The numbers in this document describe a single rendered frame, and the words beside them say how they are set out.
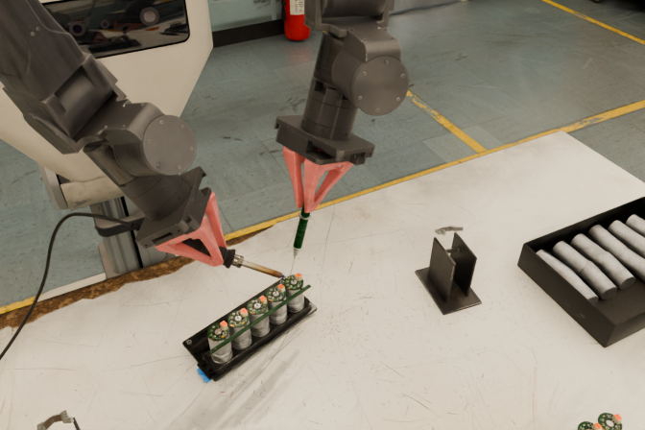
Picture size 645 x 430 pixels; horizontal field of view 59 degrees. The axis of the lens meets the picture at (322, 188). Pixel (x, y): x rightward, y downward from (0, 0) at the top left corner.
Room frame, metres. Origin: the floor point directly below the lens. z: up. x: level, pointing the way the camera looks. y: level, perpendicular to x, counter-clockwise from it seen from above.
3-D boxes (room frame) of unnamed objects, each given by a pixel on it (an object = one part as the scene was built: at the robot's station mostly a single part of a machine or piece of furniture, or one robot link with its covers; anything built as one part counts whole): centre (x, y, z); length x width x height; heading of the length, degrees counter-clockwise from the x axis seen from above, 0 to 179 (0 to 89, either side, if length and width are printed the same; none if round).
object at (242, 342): (0.43, 0.10, 0.79); 0.02 x 0.02 x 0.05
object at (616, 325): (0.56, -0.42, 0.77); 0.24 x 0.16 x 0.04; 116
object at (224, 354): (0.41, 0.12, 0.79); 0.02 x 0.02 x 0.05
